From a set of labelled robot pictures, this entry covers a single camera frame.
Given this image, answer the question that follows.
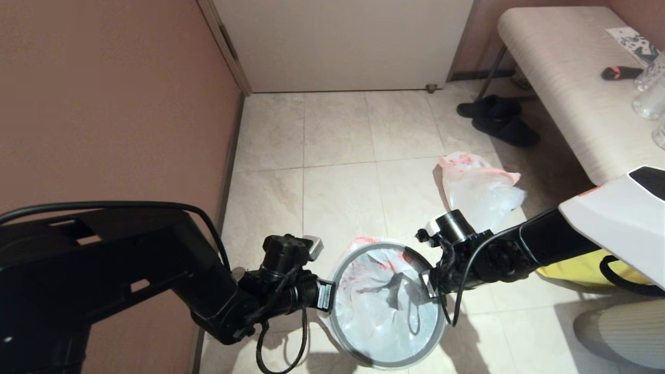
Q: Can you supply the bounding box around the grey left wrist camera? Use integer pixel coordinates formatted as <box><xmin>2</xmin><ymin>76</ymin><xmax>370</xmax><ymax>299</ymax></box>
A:
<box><xmin>304</xmin><ymin>235</ymin><xmax>324</xmax><ymax>261</ymax></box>

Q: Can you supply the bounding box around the black-and-white printed paper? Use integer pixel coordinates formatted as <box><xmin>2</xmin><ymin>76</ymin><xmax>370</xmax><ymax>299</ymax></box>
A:
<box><xmin>606</xmin><ymin>26</ymin><xmax>661</xmax><ymax>68</ymax></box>

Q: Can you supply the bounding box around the yellow fabric bag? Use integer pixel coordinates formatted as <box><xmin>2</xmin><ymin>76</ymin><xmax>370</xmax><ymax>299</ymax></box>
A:
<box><xmin>535</xmin><ymin>249</ymin><xmax>655</xmax><ymax>287</ymax></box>

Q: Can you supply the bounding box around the beige ribbed round stool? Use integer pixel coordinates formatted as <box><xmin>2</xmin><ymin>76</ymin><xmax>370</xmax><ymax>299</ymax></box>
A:
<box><xmin>573</xmin><ymin>299</ymin><xmax>665</xmax><ymax>370</ymax></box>

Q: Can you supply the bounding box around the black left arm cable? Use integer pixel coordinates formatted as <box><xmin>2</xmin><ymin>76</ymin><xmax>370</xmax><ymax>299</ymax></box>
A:
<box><xmin>0</xmin><ymin>201</ymin><xmax>310</xmax><ymax>374</ymax></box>

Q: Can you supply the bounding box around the grey bin retaining ring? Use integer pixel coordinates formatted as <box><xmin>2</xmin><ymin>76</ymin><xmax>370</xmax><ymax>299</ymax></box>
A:
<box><xmin>329</xmin><ymin>242</ymin><xmax>447</xmax><ymax>369</ymax></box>

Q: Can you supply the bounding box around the dark blue slipper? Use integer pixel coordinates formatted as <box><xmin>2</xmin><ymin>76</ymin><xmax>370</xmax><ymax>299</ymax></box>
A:
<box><xmin>471</xmin><ymin>116</ymin><xmax>541</xmax><ymax>148</ymax></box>
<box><xmin>457</xmin><ymin>95</ymin><xmax>522</xmax><ymax>119</ymax></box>

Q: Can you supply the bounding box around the beige wood-grain table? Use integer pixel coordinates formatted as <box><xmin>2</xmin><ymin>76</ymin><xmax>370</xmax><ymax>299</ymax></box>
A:
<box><xmin>475</xmin><ymin>6</ymin><xmax>665</xmax><ymax>186</ymax></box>

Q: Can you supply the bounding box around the white door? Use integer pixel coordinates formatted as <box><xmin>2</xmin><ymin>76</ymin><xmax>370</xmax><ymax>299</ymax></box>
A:
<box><xmin>212</xmin><ymin>0</ymin><xmax>473</xmax><ymax>94</ymax></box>

